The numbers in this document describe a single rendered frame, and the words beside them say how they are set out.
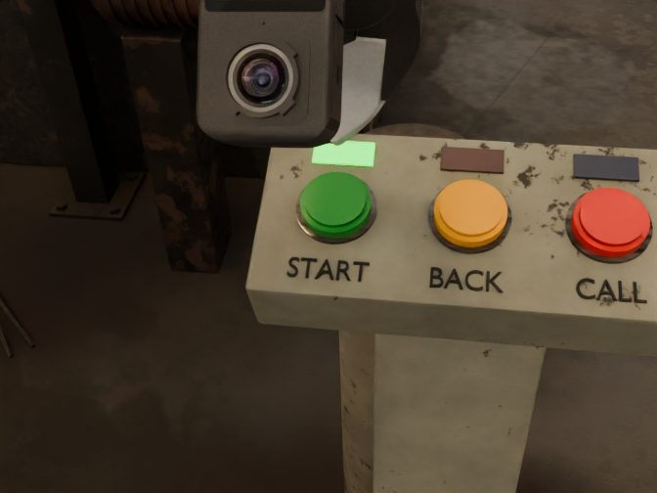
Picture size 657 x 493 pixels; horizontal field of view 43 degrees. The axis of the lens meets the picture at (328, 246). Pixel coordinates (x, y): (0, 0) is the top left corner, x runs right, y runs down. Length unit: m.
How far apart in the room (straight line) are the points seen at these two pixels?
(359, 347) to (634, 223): 0.32
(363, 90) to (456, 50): 1.52
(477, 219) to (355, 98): 0.11
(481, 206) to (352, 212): 0.07
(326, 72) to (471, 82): 1.51
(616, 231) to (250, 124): 0.25
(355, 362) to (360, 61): 0.42
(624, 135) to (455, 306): 1.25
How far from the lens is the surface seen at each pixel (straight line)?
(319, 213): 0.46
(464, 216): 0.46
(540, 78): 1.81
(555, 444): 1.13
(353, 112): 0.39
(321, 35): 0.27
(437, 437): 0.56
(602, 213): 0.47
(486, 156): 0.49
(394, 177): 0.48
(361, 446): 0.84
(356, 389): 0.77
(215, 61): 0.28
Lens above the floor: 0.90
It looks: 42 degrees down
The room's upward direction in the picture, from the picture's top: 2 degrees counter-clockwise
